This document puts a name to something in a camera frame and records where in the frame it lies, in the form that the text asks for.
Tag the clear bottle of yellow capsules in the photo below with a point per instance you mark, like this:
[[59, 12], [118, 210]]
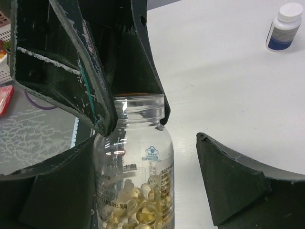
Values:
[[134, 167]]

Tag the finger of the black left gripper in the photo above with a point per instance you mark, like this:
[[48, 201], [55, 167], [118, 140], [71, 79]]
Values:
[[53, 57], [135, 70]]

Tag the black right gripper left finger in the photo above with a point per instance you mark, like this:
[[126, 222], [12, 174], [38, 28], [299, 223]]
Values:
[[57, 193]]

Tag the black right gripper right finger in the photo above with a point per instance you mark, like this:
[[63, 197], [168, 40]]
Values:
[[246, 194]]

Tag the white pill bottle blue label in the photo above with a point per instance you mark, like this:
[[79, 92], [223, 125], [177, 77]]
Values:
[[284, 27]]

